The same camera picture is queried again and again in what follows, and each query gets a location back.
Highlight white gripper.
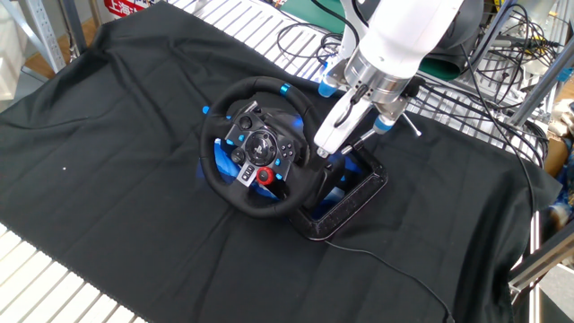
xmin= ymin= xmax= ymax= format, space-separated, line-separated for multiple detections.
xmin=312 ymin=87 xmax=377 ymax=160

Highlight black steering wheel blue stripe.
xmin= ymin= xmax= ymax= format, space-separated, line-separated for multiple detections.
xmin=199 ymin=75 xmax=326 ymax=220

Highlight black wheel base unit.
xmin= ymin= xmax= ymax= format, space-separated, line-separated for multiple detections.
xmin=286 ymin=145 xmax=389 ymax=242

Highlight silver metal clamp rod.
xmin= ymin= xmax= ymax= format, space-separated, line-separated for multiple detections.
xmin=341 ymin=111 xmax=422 ymax=156

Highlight black rolled mat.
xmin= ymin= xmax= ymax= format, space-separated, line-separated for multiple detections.
xmin=419 ymin=22 xmax=491 ymax=81

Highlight black table cloth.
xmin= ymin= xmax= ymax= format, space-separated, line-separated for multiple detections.
xmin=0 ymin=2 xmax=561 ymax=323

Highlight aluminium profile bar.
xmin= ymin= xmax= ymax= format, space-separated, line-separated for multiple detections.
xmin=509 ymin=52 xmax=574 ymax=129
xmin=508 ymin=223 xmax=574 ymax=295

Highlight brown cardboard box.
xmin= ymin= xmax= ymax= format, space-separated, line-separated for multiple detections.
xmin=544 ymin=134 xmax=571 ymax=179

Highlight white crumpled bag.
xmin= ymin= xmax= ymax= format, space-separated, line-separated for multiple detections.
xmin=547 ymin=98 xmax=574 ymax=138

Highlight blue patterned cloth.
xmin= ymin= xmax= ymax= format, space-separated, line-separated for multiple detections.
xmin=540 ymin=179 xmax=574 ymax=230

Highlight red white sign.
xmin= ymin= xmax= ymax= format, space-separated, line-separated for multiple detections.
xmin=103 ymin=0 xmax=152 ymax=20

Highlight white cabinet panel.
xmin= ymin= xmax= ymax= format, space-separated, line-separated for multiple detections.
xmin=0 ymin=0 xmax=29 ymax=102

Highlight silver wrist camera blue ends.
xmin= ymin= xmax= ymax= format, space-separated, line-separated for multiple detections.
xmin=317 ymin=57 xmax=412 ymax=135

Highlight thin black USB cable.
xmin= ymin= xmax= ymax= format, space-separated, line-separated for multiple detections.
xmin=323 ymin=240 xmax=457 ymax=323

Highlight tangled black cable bundle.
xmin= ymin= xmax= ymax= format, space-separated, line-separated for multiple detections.
xmin=385 ymin=0 xmax=561 ymax=167

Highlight silver vertical post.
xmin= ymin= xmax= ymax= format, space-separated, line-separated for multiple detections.
xmin=527 ymin=210 xmax=543 ymax=323

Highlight dark metal post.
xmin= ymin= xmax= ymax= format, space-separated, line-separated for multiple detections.
xmin=60 ymin=0 xmax=89 ymax=57

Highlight grey metal shelf frame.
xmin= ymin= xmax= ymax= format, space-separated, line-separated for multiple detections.
xmin=0 ymin=0 xmax=67 ymax=74

